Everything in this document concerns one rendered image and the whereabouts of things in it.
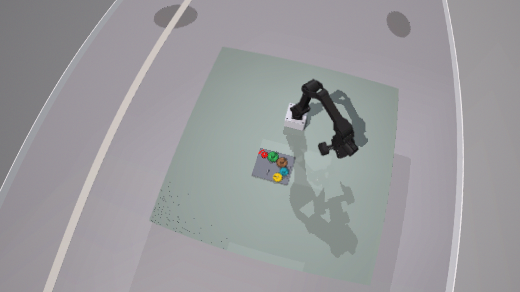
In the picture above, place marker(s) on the yellow gear with black stripe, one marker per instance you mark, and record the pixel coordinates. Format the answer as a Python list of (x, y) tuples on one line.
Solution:
[(279, 178)]

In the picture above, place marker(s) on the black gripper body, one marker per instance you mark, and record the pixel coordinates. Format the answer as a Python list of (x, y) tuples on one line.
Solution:
[(324, 149)]

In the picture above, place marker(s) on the teal gear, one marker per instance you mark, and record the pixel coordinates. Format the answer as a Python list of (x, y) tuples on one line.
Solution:
[(284, 171)]

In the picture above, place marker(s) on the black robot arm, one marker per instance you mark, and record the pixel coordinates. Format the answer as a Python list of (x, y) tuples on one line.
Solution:
[(342, 127)]

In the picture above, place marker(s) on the brown gear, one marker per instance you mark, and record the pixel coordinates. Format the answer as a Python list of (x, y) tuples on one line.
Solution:
[(281, 162)]

